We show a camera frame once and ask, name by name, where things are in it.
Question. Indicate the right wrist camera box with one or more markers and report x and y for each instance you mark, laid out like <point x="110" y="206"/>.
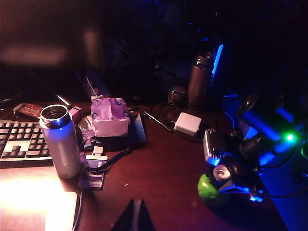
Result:
<point x="213" y="146"/>

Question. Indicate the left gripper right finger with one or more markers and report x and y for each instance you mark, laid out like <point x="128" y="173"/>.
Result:
<point x="145" y="219"/>

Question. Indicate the brown flat box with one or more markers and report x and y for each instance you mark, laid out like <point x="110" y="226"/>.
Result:
<point x="28" y="110"/>

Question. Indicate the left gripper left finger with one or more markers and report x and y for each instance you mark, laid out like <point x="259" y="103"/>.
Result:
<point x="127" y="219"/>

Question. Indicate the dark flat card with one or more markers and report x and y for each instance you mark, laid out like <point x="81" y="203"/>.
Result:
<point x="92" y="180"/>

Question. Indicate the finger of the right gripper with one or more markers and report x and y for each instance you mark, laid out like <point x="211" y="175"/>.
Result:
<point x="211" y="174"/>
<point x="228" y="186"/>

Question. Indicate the small metal cup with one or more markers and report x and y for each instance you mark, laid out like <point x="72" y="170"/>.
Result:
<point x="177" y="95"/>

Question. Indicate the thin metal stylus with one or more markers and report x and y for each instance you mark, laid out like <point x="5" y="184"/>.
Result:
<point x="157" y="121"/>

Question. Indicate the white power adapter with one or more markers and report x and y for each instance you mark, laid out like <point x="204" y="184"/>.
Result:
<point x="188" y="124"/>

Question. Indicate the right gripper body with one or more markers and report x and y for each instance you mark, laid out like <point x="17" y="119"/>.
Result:
<point x="245" y="154"/>

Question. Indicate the small pink box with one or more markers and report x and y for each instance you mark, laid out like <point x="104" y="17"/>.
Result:
<point x="75" y="113"/>

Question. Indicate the black keyboard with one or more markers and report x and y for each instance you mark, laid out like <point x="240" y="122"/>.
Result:
<point x="21" y="139"/>

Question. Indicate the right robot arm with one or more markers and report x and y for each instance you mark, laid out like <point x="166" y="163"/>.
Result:
<point x="262" y="122"/>

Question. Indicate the green apple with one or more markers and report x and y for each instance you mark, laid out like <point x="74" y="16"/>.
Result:
<point x="206" y="190"/>

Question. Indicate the pink white tissue pack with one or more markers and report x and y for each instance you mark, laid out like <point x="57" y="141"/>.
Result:
<point x="109" y="120"/>

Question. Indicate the dark metal thermos bottle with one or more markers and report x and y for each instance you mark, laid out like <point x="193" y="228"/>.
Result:
<point x="199" y="81"/>

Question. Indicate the blue flat notebook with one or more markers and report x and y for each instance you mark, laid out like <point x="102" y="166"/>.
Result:
<point x="138" y="130"/>

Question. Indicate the white open thermos bottle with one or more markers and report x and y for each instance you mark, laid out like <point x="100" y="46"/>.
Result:
<point x="61" y="144"/>

